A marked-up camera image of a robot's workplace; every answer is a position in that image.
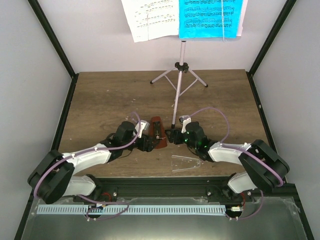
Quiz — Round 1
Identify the red wooden metronome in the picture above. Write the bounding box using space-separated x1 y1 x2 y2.
148 116 168 149

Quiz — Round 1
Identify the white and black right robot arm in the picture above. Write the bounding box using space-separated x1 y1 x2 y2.
165 121 290 202

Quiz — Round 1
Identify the light blue slotted cable duct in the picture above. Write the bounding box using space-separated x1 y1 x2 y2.
36 204 226 216

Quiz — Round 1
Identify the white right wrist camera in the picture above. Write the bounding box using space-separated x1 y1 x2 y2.
179 115 192 134

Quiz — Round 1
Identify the lilac music stand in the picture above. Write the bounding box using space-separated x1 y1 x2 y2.
149 40 209 129

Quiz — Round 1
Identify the white sheet music page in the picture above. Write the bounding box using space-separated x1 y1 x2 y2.
121 0 179 43

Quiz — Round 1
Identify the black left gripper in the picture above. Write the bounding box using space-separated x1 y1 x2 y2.
122 133 160 153

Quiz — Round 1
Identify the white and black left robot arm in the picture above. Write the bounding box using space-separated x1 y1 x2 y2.
27 120 164 204

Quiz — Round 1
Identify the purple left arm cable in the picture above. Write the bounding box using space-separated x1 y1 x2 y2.
32 111 145 198

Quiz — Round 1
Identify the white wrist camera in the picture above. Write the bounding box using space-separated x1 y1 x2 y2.
179 115 192 134
134 120 150 138

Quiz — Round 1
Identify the blue sheet music page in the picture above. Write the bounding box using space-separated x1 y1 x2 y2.
179 0 244 39

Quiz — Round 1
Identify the clear plastic metronome cover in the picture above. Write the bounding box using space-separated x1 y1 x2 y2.
171 155 202 173

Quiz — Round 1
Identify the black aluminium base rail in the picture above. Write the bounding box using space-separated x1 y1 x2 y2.
82 176 296 201

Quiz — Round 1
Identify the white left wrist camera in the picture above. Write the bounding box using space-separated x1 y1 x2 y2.
134 120 150 138

